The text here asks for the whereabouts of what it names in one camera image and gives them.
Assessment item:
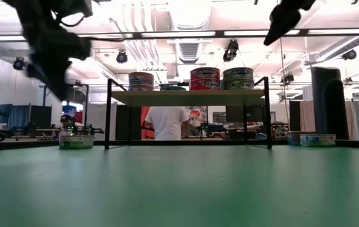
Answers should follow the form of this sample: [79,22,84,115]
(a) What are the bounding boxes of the silver ceiling air duct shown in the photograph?
[169,0,213,64]

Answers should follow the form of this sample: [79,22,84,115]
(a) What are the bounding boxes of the flat seafood can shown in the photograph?
[286,131,316,146]

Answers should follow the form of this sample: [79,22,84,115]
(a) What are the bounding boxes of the black table frame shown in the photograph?
[0,138,359,152]

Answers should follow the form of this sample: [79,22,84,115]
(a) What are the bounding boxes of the colourful poster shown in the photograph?
[187,106,208,127]

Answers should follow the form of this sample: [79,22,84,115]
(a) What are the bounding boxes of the blue monitor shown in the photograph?
[0,103,13,125]

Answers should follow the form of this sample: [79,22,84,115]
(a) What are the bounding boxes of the beige curtain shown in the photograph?
[298,100,315,132]

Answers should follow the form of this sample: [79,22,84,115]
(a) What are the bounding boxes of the gold lid seafood can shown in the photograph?
[128,71,155,86]

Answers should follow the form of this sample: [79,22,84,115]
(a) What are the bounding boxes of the tall blue red salmon can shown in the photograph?
[129,84,154,91]

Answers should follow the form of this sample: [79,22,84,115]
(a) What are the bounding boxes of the wooden shelf black frame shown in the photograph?
[105,76,273,150]

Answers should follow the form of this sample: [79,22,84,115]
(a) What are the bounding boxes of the red curtain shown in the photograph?
[140,106,155,139]

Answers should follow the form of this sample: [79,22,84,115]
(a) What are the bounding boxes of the white label seafood can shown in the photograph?
[223,67,255,80]

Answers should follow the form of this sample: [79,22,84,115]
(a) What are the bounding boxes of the green label seafood can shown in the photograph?
[223,78,255,91]

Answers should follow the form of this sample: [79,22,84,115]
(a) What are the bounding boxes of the person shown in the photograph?
[144,106,191,141]
[59,113,84,131]

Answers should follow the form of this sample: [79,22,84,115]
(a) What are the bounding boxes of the black background frame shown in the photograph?
[38,82,90,127]

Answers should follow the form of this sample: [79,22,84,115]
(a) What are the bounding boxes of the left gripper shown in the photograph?
[21,23,92,102]

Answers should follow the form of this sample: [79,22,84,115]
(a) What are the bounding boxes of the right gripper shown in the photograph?
[262,0,317,47]

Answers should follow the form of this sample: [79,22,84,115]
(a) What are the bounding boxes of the green table mat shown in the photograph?
[0,144,359,227]

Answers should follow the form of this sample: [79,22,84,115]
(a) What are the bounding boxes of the black partition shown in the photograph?
[115,104,142,141]

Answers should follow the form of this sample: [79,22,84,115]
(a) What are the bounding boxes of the black perforated tower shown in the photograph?
[310,66,350,141]

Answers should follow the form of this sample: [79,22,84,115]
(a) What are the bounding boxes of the pink label seafood can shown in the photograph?
[190,78,221,91]

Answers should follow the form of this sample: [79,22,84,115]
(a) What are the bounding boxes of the silver lid seafood can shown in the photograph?
[190,67,221,80]
[159,84,186,91]
[59,134,95,149]

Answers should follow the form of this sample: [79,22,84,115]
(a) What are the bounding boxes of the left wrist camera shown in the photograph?
[54,0,94,19]

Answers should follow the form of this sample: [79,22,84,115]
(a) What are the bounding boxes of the dark monitor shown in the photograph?
[29,105,53,129]

